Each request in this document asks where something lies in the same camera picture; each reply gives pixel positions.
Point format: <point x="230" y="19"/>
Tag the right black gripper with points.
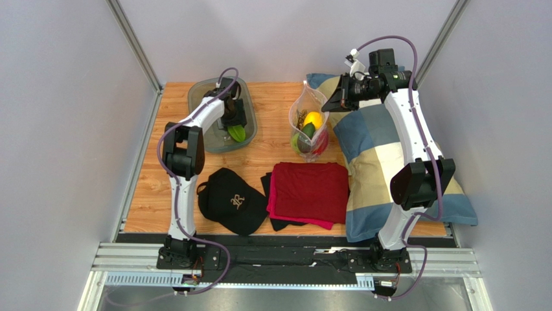
<point x="343" y="92"/>

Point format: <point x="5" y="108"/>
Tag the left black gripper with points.
<point x="240" y="118"/>

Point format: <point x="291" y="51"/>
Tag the green star fruit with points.
<point x="237" y="133"/>

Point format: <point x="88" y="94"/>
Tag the yellow lemon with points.
<point x="315" y="118"/>

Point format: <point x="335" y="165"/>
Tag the clear zip top bag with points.
<point x="311" y="100"/>

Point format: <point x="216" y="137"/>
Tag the red bell pepper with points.
<point x="321" y="143"/>

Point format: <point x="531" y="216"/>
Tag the dark green avocado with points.
<point x="305" y="139"/>

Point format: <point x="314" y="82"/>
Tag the green apple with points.
<point x="294" y="143"/>

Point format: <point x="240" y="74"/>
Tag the brown longan bunch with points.
<point x="300" y="118"/>

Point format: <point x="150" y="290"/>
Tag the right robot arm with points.
<point x="426" y="173"/>

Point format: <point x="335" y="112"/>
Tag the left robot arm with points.
<point x="181" y="152"/>

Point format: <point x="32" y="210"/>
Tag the grey plastic food tray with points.
<point x="216" y="139"/>

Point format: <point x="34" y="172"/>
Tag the black baseball cap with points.
<point x="226" y="198"/>

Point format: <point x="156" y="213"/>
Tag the dark red folded cloth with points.
<point x="315" y="193"/>

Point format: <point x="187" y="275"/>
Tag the pink folded cloth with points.
<point x="302" y="222"/>

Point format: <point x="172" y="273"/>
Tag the black folded cloth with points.
<point x="276" y="224"/>

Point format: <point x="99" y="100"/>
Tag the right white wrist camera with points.
<point x="357" y="69"/>

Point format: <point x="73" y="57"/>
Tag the right aluminium frame post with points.
<point x="444" y="33"/>

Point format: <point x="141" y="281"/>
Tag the aluminium frame post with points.
<point x="135" y="45"/>
<point x="444" y="33"/>

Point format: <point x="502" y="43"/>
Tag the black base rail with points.
<point x="274" y="259"/>

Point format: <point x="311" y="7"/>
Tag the left aluminium frame post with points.
<point x="135" y="45"/>

